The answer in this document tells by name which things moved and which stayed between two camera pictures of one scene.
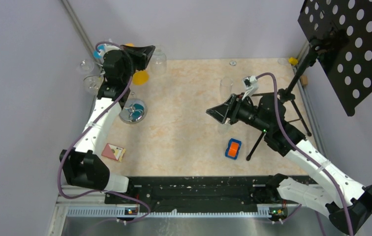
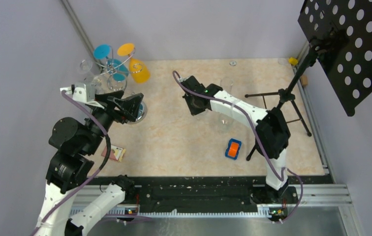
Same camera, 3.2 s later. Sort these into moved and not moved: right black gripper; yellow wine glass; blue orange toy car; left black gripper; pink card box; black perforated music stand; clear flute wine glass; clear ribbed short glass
Moved: clear ribbed short glass; left black gripper; right black gripper
Not moved: blue orange toy car; pink card box; black perforated music stand; clear flute wine glass; yellow wine glass
